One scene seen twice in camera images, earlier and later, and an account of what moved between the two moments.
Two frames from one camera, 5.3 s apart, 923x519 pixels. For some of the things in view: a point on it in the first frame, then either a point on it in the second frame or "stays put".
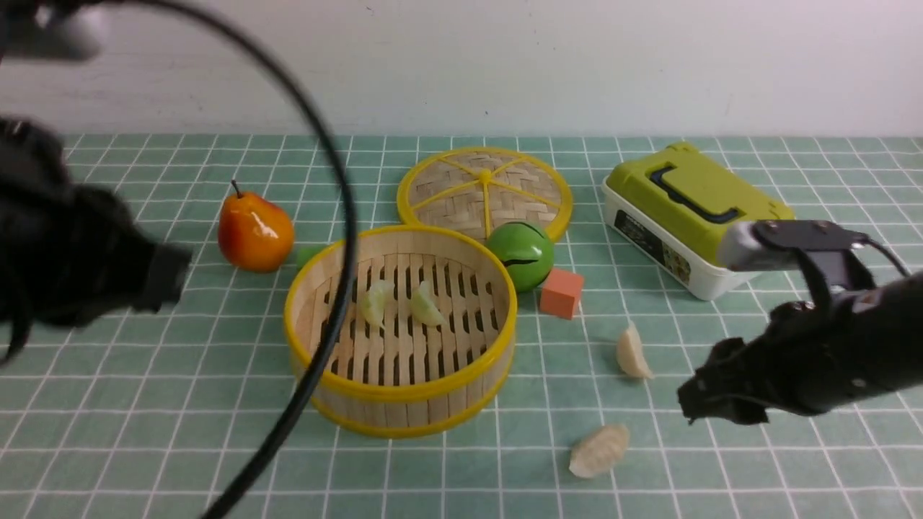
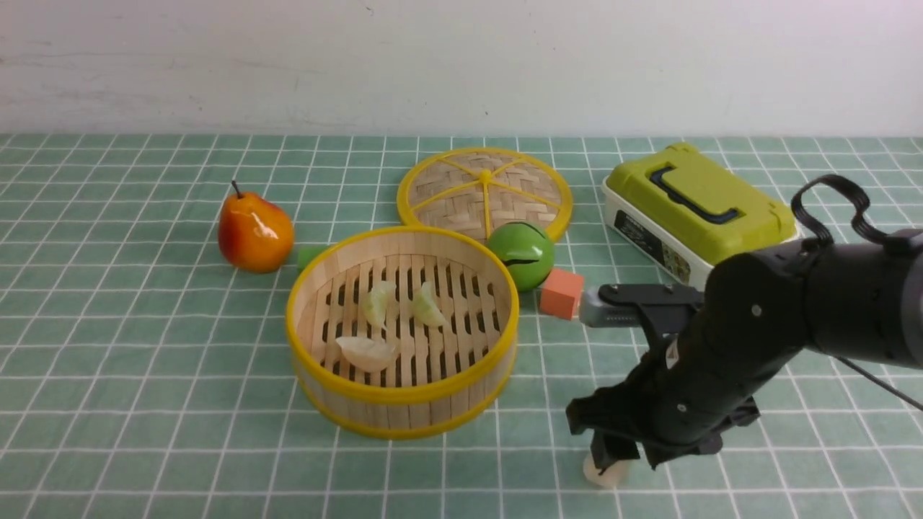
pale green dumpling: (424, 309) stays put
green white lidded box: (676, 207) stays put
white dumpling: (631, 354) -> (368, 354)
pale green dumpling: (373, 302) stays put
